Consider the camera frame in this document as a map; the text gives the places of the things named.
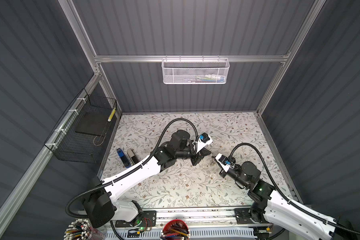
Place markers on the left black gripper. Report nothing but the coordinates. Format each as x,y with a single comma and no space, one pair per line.
199,156

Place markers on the red pencil cup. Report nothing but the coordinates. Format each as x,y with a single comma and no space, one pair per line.
175,230

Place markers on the white mesh wall basket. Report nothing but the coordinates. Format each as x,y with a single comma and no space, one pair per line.
195,70

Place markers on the blue usb stick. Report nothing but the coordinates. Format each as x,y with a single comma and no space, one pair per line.
123,158

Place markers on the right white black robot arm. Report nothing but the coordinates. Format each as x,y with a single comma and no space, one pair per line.
270,206

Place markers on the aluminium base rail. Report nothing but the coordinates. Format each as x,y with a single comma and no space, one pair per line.
204,223

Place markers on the black wire wall basket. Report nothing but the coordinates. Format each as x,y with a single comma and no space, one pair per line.
84,132

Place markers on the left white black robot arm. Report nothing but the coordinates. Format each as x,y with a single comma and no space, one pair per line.
105,205

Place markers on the clear pencil jar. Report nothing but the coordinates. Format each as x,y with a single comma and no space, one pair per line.
82,229

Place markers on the yellow marker pen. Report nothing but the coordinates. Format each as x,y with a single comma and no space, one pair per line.
111,114

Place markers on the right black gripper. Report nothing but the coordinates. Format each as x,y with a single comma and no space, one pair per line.
222,173

